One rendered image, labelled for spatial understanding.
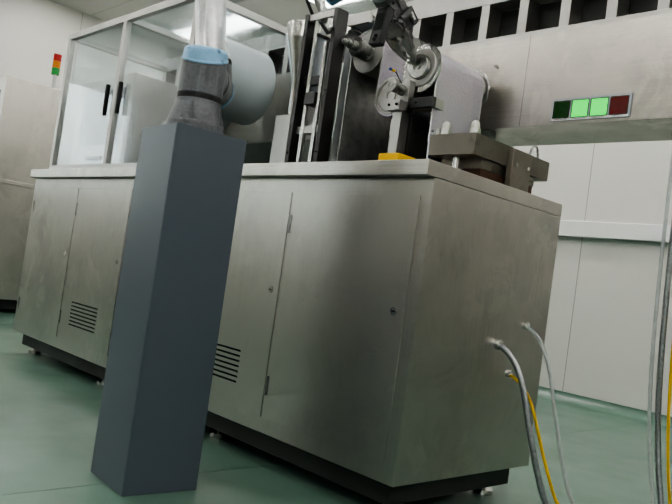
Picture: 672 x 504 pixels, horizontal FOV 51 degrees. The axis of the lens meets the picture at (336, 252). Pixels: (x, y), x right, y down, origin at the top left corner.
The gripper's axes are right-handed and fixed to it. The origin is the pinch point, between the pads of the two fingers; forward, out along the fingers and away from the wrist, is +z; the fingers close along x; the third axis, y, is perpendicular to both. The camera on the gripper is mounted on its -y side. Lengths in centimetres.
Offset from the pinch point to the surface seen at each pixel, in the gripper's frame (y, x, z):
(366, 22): 13.5, 22.5, -9.2
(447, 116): -3.9, -8.0, 18.2
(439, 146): -20.4, -15.5, 17.3
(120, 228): -61, 122, 21
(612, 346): 106, 48, 263
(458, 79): 7.5, -8.1, 12.6
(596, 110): 16, -43, 34
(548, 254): -17, -33, 61
